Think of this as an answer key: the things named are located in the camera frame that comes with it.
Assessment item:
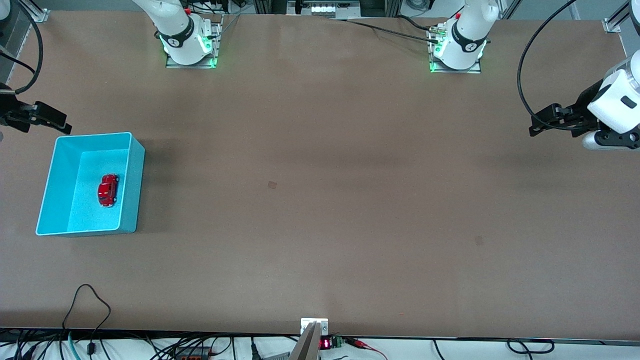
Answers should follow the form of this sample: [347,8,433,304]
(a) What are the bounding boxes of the thin looped black cable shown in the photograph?
[62,284,112,357]

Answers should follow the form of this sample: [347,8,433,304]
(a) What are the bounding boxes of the turquoise blue plastic box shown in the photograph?
[35,132,146,237]

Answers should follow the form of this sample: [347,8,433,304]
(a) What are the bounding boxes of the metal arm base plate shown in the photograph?
[165,14,224,70]
[428,22,482,75]

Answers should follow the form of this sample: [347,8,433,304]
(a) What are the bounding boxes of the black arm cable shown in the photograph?
[0,0,46,95]
[517,0,598,132]

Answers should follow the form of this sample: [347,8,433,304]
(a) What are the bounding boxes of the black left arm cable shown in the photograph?
[517,0,598,132]

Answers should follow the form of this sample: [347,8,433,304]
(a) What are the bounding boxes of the red clip wire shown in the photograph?
[343,337,389,360]

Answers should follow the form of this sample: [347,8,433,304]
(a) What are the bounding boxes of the long black table cable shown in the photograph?
[327,17,441,45]

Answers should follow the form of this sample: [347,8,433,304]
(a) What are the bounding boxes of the aluminium frame profile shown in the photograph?
[19,0,51,24]
[601,0,632,35]

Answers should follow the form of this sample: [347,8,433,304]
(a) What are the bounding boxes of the grey metal camera bar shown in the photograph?
[288,322,321,360]

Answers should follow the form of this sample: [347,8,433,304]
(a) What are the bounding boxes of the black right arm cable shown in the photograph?
[0,0,46,95]

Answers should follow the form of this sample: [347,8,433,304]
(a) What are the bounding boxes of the black hub with red ports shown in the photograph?
[172,346,217,360]

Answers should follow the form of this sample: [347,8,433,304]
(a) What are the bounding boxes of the short black table cable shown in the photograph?
[397,14,436,33]

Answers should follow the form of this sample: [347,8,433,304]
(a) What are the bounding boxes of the red beetle toy car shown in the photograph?
[97,173,120,208]

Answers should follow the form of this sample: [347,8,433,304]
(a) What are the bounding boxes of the coiled black cable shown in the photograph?
[506,338,556,355]

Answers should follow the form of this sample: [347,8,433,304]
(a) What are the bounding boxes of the lit device in metal frame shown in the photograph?
[286,0,362,20]

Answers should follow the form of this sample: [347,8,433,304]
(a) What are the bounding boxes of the small white mounting bracket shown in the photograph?
[300,318,329,336]

